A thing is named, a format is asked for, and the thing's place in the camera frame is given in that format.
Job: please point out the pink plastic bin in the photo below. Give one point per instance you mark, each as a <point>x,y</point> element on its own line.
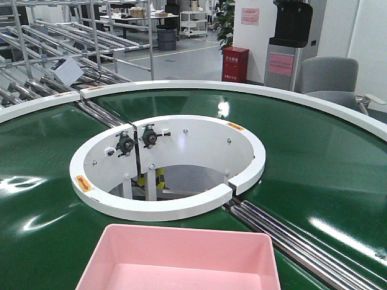
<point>147,257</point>

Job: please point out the white control box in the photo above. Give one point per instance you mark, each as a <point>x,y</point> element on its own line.
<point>67,70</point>

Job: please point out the grey armchair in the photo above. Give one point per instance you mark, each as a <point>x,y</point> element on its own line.
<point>332,79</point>

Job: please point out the left black bearing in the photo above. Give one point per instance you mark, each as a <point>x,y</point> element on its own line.
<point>125,144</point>

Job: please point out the green potted plant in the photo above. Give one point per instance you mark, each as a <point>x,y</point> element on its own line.
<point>224,23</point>

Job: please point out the metal roller rack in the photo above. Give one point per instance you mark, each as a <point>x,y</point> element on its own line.
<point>94,33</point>

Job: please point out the white shelf cart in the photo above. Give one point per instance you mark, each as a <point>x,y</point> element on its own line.
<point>193,23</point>

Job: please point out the grey stand with black top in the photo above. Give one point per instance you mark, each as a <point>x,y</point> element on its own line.
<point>292,31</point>

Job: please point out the steel conveyor rollers rear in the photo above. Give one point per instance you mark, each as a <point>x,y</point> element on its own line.
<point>100,114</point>

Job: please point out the pink wall notice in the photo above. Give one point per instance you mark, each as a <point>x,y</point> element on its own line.
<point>250,16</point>

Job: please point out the dark grey crate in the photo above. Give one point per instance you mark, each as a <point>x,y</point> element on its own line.
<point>167,38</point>

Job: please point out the red fire extinguisher cabinet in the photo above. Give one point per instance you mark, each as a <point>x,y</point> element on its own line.
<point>235,61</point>

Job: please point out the white outer conveyor rail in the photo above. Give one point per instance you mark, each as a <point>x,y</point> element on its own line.
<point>367,123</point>

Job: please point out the right black bearing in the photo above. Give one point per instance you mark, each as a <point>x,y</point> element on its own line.
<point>149,137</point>

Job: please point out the black bearing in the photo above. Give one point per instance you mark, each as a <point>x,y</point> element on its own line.
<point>125,144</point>
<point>149,137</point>

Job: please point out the steel conveyor rollers front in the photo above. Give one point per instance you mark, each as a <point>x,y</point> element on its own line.
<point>322,264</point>

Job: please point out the steel conveyor rollers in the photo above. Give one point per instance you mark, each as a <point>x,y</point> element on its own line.
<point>100,114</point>
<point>322,264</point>

